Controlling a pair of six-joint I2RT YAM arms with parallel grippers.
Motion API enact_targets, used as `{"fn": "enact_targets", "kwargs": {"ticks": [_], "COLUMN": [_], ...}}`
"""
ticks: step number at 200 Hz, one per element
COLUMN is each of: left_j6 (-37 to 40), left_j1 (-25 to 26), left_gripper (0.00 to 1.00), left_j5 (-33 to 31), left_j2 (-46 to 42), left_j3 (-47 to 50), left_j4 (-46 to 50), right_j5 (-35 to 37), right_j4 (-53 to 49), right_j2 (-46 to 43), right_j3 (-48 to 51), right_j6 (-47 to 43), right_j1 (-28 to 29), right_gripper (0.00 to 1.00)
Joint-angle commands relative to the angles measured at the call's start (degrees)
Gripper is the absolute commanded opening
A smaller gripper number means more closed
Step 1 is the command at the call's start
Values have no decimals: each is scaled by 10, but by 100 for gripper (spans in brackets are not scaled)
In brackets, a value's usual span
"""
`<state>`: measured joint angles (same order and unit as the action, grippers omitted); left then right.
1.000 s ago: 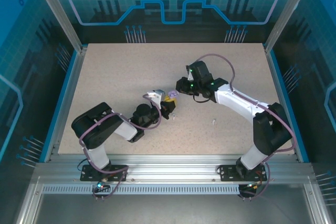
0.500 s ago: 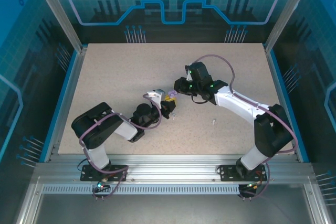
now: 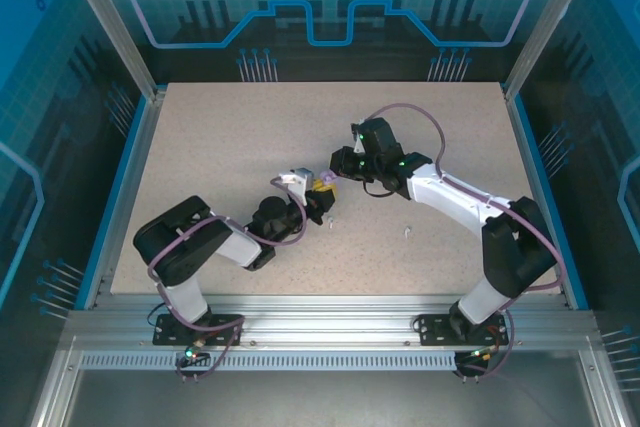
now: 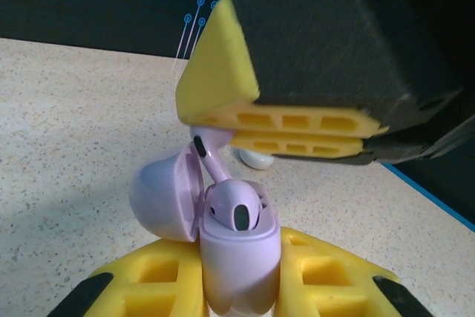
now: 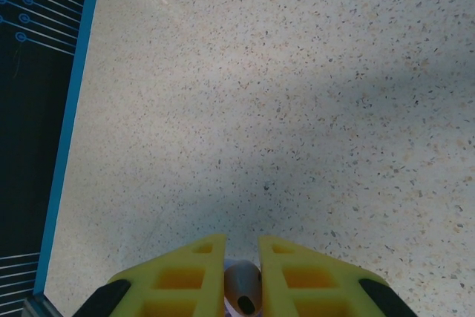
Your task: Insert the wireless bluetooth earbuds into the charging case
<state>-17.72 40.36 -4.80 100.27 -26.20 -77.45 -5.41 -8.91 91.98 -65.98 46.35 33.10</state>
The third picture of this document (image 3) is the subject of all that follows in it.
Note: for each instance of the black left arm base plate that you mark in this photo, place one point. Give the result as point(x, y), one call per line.
point(225, 329)

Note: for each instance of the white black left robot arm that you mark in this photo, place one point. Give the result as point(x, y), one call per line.
point(240, 247)

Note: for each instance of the aluminium frame post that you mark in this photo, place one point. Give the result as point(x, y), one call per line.
point(115, 22)
point(547, 22)

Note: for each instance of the aluminium front frame bar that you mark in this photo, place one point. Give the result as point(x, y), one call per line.
point(55, 387)
point(602, 392)

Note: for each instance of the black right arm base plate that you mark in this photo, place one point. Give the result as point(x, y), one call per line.
point(435, 329)

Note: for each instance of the small circuit board green light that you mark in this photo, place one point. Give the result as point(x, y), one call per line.
point(192, 354)
point(477, 353)

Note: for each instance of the aluminium side rail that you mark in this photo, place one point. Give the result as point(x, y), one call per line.
point(526, 147)
point(127, 197)

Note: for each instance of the aluminium mounting rail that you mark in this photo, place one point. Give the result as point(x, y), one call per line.
point(325, 317)

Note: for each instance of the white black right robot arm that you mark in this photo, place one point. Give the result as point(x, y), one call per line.
point(450, 192)

